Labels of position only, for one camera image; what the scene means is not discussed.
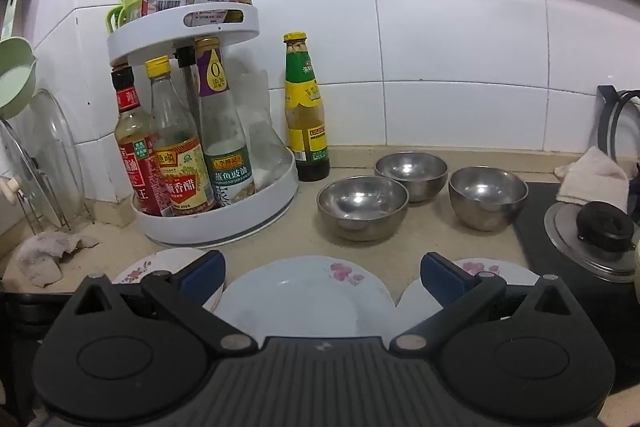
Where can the black induction cooker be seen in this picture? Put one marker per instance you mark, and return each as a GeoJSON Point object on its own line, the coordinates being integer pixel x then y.
{"type": "Point", "coordinates": [537, 217]}

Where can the white floral plate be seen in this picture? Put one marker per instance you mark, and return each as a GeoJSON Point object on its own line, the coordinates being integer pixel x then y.
{"type": "Point", "coordinates": [160, 262]}
{"type": "Point", "coordinates": [300, 294]}
{"type": "Point", "coordinates": [412, 302]}

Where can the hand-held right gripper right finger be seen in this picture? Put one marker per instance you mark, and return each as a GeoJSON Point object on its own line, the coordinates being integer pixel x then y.
{"type": "Point", "coordinates": [441, 276]}

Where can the black pan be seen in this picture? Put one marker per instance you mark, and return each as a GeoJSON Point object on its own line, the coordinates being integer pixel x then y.
{"type": "Point", "coordinates": [607, 107]}

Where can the green yellow label sauce bottle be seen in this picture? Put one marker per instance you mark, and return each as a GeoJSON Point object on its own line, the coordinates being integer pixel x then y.
{"type": "Point", "coordinates": [305, 107]}

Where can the yellow cap vinegar bottle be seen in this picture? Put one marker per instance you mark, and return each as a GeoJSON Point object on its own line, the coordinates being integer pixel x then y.
{"type": "Point", "coordinates": [182, 177]}

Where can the crumpled grey rag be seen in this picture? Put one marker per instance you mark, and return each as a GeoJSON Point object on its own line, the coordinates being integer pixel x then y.
{"type": "Point", "coordinates": [40, 257]}

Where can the red label soy sauce bottle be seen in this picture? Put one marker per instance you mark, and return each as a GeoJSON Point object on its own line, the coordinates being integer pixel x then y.
{"type": "Point", "coordinates": [142, 177]}

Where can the green plastic scoop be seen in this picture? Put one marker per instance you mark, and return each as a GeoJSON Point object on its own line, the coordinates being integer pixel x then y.
{"type": "Point", "coordinates": [15, 77]}

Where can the steel pot lid black knob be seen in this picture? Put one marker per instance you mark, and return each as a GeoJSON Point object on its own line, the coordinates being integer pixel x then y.
{"type": "Point", "coordinates": [565, 234]}

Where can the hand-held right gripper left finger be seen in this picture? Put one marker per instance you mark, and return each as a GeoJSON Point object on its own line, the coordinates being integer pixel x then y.
{"type": "Point", "coordinates": [202, 276]}

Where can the glass lid with white knob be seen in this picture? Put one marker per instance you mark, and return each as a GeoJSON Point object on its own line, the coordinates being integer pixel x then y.
{"type": "Point", "coordinates": [20, 177]}

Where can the clear glass lid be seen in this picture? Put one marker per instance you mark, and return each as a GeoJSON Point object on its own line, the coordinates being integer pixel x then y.
{"type": "Point", "coordinates": [57, 147]}

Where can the purple label sauce bottle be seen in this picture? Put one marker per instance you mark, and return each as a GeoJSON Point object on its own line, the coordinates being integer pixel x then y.
{"type": "Point", "coordinates": [220, 122]}

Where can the steel bowl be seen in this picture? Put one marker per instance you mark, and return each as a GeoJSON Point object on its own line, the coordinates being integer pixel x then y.
{"type": "Point", "coordinates": [412, 174]}
{"type": "Point", "coordinates": [362, 212]}
{"type": "Point", "coordinates": [487, 202]}

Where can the white two-tier rotating rack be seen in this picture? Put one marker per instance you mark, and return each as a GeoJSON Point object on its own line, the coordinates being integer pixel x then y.
{"type": "Point", "coordinates": [150, 36]}

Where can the white cloth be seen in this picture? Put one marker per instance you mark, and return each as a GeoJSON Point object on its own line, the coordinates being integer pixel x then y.
{"type": "Point", "coordinates": [595, 179]}

